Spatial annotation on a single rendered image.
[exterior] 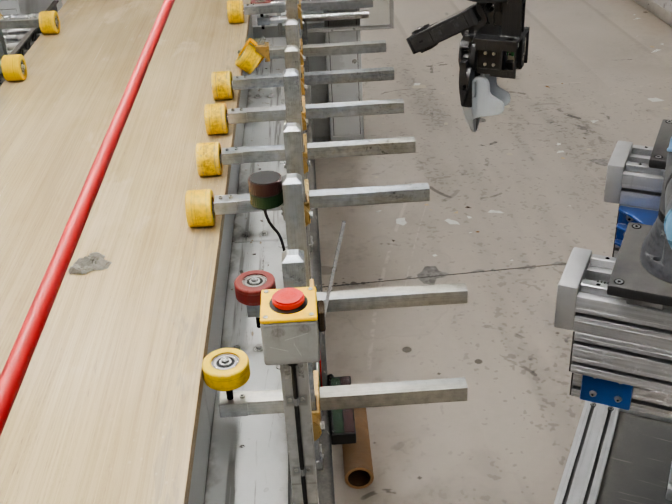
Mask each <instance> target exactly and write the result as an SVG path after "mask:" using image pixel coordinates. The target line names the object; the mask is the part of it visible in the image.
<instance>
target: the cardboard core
mask: <svg viewBox="0 0 672 504"><path fill-rule="evenodd" d="M354 418H355V429H356V443H352V444H342V449H343V463H344V476H345V482H346V484H347V485H348V486H349V487H351V488H355V489H362V488H366V487H368V486H369V485H370V484H371V483H372V482H373V480H374V475H373V466H372V457H371V448H370V439H369V430H368V421H367V412H366V408H354Z"/></svg>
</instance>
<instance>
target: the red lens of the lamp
mask: <svg viewBox="0 0 672 504"><path fill-rule="evenodd" d="M277 173H278V172H277ZM278 174H279V175H280V179H279V180H278V181H277V182H275V183H272V184H268V185H257V184H254V183H252V182H251V181H250V176H251V175H250V176H249V177H248V185H249V192H250V193H251V194H252V195H254V196H258V197H269V196H273V195H276V194H278V193H280V192H281V191H282V176H281V174H280V173H278Z"/></svg>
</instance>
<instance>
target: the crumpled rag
mask: <svg viewBox="0 0 672 504"><path fill-rule="evenodd" d="M104 257H105V255H102V254H101V253H99V252H93V253H90V254H89V255H88V256H85V257H83V258H78V260H77V261H76V262H75V263H74V264H73V265H72V266H71V267H69V268H68V271H69V274H80V273H81V274H82V275H83V273H84V274H87V273H89V271H90V272H91V271H93V270H94V271H95V270H100V271H101V270H104V269H108V268H109V267H110V265H111V263H112V262H111V261H107V260H105V259H104Z"/></svg>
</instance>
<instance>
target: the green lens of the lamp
mask: <svg viewBox="0 0 672 504"><path fill-rule="evenodd" d="M249 194H250V203H251V205H252V206H253V207H254V208H257V209H273V208H276V207H279V206H280V205H282V204H283V202H284V201H283V189H282V191H281V192H280V193H279V194H278V195H276V196H273V197H269V198H259V197H255V196H253V195H252V194H251V193H250V192H249Z"/></svg>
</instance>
